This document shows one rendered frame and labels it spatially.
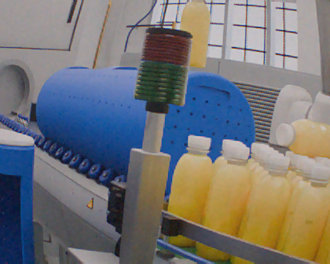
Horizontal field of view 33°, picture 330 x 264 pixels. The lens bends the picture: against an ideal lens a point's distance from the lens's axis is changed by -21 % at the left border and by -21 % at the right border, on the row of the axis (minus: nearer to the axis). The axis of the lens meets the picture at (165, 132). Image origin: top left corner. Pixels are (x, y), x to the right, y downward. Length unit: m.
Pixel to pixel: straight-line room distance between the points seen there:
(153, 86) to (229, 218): 0.33
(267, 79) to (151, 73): 2.69
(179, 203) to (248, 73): 2.48
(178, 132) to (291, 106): 0.75
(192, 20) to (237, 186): 0.55
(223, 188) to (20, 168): 0.47
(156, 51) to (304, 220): 0.32
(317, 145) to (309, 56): 3.41
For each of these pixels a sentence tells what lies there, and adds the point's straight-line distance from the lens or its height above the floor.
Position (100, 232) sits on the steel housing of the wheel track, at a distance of 1.55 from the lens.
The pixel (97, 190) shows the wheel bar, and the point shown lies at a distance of 1.60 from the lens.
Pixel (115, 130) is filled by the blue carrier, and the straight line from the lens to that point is 1.47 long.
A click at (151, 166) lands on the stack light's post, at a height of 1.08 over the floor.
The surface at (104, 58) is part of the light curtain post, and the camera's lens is 2.81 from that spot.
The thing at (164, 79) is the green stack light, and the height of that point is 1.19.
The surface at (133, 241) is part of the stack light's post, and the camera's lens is 0.84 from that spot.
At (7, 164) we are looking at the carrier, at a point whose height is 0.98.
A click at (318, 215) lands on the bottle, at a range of 0.87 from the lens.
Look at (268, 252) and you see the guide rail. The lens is 0.86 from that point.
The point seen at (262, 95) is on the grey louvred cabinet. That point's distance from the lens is 3.50.
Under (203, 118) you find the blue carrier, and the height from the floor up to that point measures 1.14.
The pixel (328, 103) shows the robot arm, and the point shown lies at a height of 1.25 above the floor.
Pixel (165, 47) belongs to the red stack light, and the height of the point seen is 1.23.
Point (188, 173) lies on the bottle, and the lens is 1.16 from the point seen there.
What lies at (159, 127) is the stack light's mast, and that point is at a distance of 0.84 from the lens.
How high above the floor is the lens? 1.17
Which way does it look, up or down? 3 degrees down
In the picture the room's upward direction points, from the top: 8 degrees clockwise
